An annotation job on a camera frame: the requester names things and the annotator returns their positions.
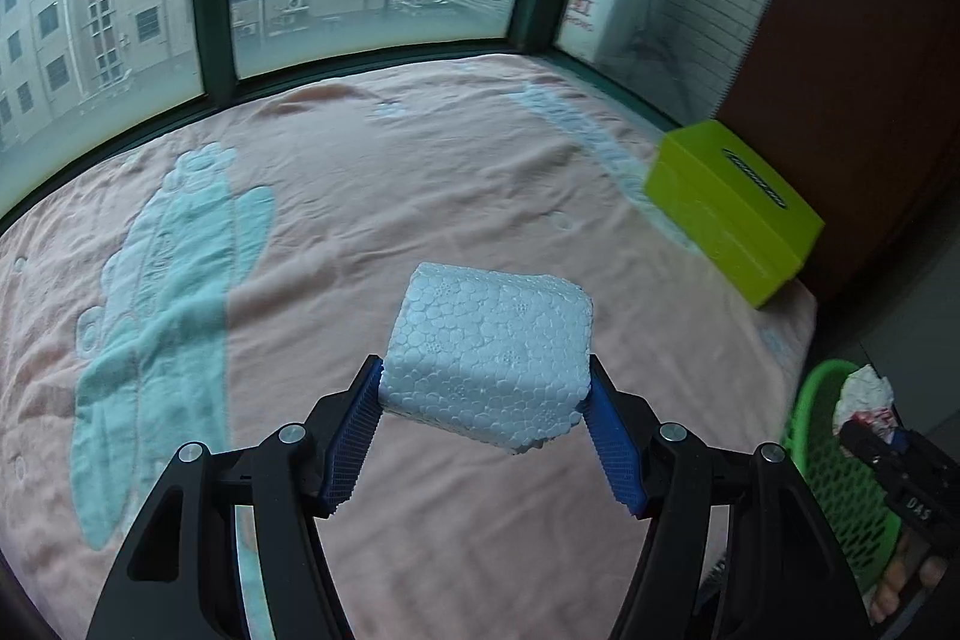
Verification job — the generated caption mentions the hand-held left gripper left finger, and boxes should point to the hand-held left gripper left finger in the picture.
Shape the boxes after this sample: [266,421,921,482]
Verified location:
[86,353,387,640]

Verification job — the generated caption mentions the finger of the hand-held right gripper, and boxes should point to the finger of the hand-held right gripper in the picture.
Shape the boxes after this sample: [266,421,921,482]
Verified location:
[838,421,912,498]

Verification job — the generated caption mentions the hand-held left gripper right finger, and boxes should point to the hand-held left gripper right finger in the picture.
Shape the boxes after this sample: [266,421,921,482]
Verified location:
[579,355,875,640]

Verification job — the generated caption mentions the green plastic basket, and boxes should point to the green plastic basket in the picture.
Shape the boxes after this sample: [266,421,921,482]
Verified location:
[780,359,912,596]

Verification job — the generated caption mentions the red white wrapper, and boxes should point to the red white wrapper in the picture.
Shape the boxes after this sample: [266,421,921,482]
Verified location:
[832,364,901,450]

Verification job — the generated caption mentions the white foam block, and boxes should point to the white foam block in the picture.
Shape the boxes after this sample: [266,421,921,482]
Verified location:
[377,263,596,457]

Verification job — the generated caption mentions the person's right hand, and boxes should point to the person's right hand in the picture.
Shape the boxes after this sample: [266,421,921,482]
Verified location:
[868,524,952,624]

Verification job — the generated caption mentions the pink printed blanket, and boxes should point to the pink printed blanket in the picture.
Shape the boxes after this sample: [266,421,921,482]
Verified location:
[0,53,818,640]

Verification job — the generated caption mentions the yellow-green tissue box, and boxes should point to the yellow-green tissue box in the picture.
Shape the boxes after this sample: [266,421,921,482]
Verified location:
[645,120,826,310]

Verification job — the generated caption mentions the brown wooden cabinet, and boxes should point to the brown wooden cabinet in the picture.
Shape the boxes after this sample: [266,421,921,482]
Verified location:
[712,0,960,311]

